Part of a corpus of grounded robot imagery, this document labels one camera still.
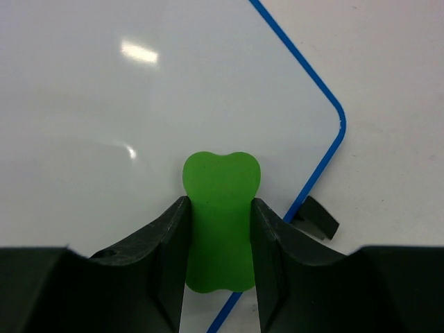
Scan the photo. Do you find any green whiteboard eraser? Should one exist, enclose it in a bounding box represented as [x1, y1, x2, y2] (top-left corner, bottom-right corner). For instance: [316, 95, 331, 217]
[182, 151, 261, 293]

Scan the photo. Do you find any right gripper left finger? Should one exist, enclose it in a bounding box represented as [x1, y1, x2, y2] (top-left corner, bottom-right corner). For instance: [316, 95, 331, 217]
[1, 196, 190, 332]

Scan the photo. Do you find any blue framed whiteboard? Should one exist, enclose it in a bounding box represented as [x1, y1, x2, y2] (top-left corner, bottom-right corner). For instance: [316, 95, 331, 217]
[1, 1, 346, 332]

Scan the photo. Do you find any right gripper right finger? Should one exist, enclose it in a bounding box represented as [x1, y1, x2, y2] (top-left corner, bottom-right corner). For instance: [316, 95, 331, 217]
[250, 198, 443, 332]

